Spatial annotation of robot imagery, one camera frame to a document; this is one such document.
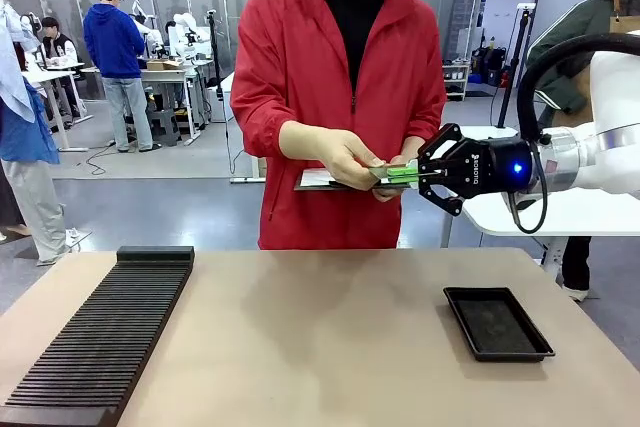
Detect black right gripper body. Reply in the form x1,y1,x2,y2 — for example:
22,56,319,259
448,135,536,199

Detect grey clipboard with paper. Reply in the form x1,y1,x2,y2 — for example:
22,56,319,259
293,168,417,199

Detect person's right forearm red sleeve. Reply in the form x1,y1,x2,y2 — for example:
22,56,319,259
232,106,321,161

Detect person's left forearm red sleeve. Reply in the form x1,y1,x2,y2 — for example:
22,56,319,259
399,91,448,163

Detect black slotted PCB rack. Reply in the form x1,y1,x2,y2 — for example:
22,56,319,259
0,245,196,427

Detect person's left hand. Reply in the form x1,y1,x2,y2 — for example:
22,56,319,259
372,185,408,204

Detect person's right hand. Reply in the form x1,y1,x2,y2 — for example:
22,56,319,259
312,128,387,193

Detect wooden shoe shelf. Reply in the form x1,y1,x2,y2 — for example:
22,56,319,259
441,63,472,102

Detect white table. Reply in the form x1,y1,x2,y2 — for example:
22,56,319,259
458,123,640,281

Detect black equipment bags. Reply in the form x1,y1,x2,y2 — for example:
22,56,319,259
470,46,510,88

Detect black stand with white top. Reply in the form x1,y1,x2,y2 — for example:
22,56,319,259
496,2,537,130

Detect person in red jacket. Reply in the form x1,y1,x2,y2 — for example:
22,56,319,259
230,0,448,252

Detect person in brown apron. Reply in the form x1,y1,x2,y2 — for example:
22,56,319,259
525,0,640,304

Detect black shallow plastic tray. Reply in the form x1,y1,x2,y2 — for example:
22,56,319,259
442,286,557,363

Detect black step stool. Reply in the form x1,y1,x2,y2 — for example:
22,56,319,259
148,107,182,148

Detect white desk with metal legs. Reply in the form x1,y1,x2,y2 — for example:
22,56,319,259
139,60,214,144

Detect person in blue hoodie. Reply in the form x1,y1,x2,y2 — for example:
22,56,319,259
82,0,155,154

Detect person in black jacket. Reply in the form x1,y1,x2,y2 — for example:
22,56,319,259
39,16,80,121

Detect white desk with slim legs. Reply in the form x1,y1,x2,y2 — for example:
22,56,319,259
21,61,94,153

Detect person in light blue shirt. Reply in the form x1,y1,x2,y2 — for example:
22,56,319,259
0,1,81,267

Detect thin black right gripper cable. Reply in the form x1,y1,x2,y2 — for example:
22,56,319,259
506,139,550,236

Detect black camera tripod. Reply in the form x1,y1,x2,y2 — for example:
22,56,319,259
205,8,237,174

